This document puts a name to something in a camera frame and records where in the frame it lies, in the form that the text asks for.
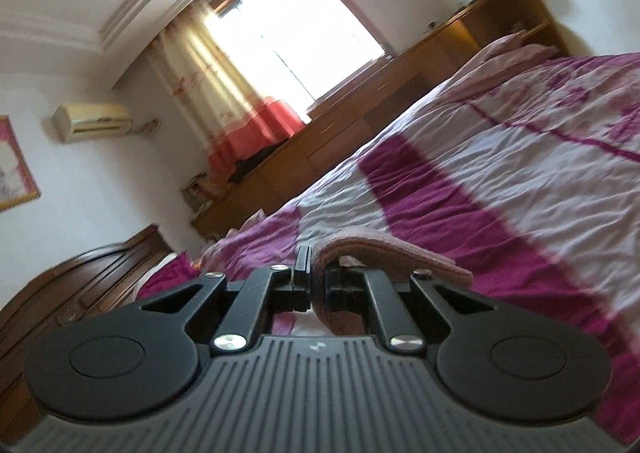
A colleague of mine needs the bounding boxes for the pink knitted cardigan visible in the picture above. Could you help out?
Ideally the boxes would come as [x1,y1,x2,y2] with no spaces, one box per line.
[311,227,474,336]

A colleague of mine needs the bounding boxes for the dark wooden headboard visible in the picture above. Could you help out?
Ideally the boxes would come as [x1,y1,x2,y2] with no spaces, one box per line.
[1,225,172,444]

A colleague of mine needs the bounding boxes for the magenta pillow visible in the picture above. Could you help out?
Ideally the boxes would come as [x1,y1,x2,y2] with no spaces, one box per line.
[134,251,201,300]

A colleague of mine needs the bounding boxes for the stack of books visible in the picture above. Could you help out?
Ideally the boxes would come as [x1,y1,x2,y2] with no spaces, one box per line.
[181,173,215,213]

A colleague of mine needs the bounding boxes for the pink magenta striped bedspread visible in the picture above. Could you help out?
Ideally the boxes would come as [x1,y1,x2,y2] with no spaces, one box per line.
[201,54,639,442]

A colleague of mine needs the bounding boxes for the cream and red curtain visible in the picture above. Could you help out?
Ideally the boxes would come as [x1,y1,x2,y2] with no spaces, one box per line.
[146,0,305,186]

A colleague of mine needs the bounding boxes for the long wooden cabinet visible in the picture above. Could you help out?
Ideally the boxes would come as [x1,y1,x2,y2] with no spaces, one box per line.
[192,0,568,236]

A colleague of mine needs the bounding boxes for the bright window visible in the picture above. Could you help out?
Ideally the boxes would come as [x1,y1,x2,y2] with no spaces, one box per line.
[208,0,388,122]

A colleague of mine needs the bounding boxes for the framed wall picture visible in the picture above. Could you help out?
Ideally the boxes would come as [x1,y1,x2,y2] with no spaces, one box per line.
[0,115,41,212]

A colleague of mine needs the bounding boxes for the wall air conditioner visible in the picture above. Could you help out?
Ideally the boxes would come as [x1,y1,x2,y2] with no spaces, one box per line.
[51,103,134,143]

